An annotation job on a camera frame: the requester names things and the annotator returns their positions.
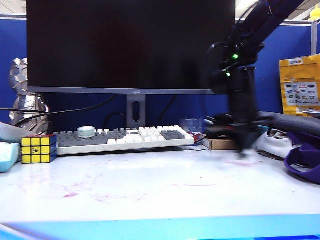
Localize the red white cable bundle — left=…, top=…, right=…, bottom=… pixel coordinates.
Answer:
left=192, top=133, right=207, bottom=145

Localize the white and grey mechanical keyboard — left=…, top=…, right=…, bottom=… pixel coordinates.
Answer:
left=52, top=124, right=196, bottom=155

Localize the purple fabric bag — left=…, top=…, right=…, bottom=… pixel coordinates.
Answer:
left=283, top=131, right=320, bottom=185

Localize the light blue wet wipes pack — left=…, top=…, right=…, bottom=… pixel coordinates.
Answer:
left=0, top=141, right=21, bottom=173

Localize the round white tape roll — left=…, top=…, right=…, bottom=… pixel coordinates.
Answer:
left=76, top=126, right=97, bottom=139

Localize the silver faceted figurine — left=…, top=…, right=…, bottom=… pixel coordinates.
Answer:
left=8, top=57, right=51, bottom=135

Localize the yellow printed paper bag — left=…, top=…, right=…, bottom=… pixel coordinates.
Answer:
left=279, top=53, right=320, bottom=117

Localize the grey white flat board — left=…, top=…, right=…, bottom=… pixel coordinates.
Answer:
left=0, top=121, right=32, bottom=144

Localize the yellow rubber duck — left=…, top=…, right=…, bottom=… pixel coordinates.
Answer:
left=308, top=6, right=320, bottom=21

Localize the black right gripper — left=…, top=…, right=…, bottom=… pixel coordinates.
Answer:
left=206, top=66, right=274, bottom=159

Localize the long black cable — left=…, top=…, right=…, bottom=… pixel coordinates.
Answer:
left=0, top=94, right=118, bottom=126

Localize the black computer monitor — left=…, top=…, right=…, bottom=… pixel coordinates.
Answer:
left=26, top=0, right=236, bottom=95

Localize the Rubik's cube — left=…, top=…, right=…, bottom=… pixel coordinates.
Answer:
left=21, top=134, right=59, bottom=165

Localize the grey fabric laptop sleeve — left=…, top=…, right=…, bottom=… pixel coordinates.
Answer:
left=259, top=111, right=320, bottom=137

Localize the clear plastic cup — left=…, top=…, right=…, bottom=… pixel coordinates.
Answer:
left=178, top=118, right=204, bottom=135

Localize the black monitor cable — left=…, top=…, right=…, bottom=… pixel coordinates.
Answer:
left=156, top=94, right=178, bottom=126
left=103, top=111, right=128, bottom=129

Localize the white cloth bag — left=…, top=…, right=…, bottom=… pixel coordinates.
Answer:
left=254, top=128, right=296, bottom=160

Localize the flat brown cardboard box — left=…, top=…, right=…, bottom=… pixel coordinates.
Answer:
left=201, top=137, right=239, bottom=151

